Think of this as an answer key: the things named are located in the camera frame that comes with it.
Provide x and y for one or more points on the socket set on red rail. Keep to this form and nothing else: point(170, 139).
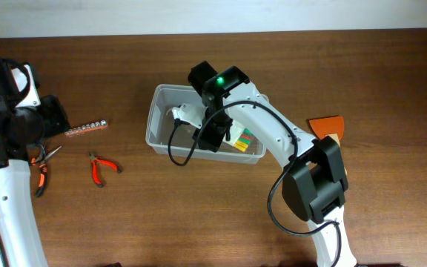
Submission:
point(93, 126)

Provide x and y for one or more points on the orange black long nose pliers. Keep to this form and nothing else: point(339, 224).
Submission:
point(41, 161)

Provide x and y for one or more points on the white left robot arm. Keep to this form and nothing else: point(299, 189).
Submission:
point(26, 120)

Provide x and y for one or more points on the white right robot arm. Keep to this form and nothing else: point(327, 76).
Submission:
point(313, 179)

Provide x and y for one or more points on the clear plastic container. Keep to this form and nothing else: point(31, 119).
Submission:
point(160, 137)

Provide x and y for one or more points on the orange scraper with wooden handle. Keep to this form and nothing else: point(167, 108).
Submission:
point(328, 126)

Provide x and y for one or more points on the clear box of coloured bits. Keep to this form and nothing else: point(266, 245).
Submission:
point(240, 137)

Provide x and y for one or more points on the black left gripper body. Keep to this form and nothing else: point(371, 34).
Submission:
point(54, 119)

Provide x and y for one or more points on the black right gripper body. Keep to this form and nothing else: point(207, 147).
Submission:
point(215, 129)

